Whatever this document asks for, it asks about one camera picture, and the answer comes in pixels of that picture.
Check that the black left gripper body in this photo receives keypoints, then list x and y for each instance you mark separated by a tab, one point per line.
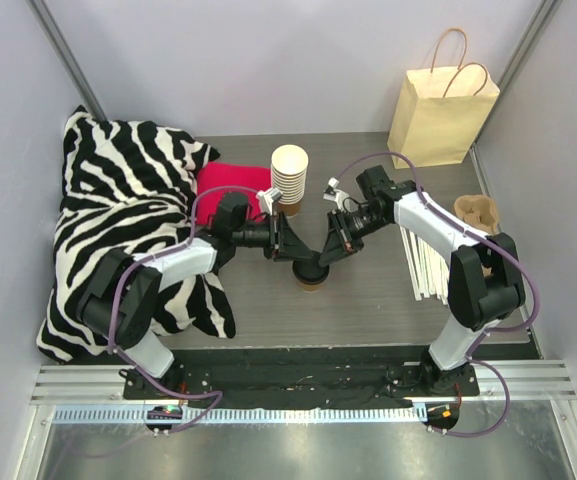
274	236

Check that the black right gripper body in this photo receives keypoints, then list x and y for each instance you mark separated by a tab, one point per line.
340	231

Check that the black plastic cup lid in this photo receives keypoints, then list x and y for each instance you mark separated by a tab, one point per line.
309	271

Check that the brown paper coffee cup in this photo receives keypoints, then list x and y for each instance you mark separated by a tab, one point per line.
310	285

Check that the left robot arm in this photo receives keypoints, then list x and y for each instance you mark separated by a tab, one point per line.
122	295

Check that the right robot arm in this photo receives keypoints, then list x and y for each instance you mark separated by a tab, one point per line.
484	284

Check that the pink folded cloth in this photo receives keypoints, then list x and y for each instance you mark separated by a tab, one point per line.
219	175

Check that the stack of brown paper cups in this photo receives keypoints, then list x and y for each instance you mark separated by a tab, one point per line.
289	164

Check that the white wrapped straw bundle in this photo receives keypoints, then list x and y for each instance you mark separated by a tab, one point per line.
427	269

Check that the brown pulp cup carrier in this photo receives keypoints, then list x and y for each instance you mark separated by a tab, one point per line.
478	211

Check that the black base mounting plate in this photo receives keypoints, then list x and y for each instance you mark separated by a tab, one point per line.
349	377

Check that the zebra print pillow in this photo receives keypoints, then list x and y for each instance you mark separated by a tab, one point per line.
127	185

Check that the brown paper bag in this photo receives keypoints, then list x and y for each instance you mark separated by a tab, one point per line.
441	110

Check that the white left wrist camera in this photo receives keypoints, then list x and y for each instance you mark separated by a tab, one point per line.
268	199

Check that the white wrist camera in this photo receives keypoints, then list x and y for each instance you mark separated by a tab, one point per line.
268	199
333	194

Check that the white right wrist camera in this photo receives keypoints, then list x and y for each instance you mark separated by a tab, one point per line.
333	194

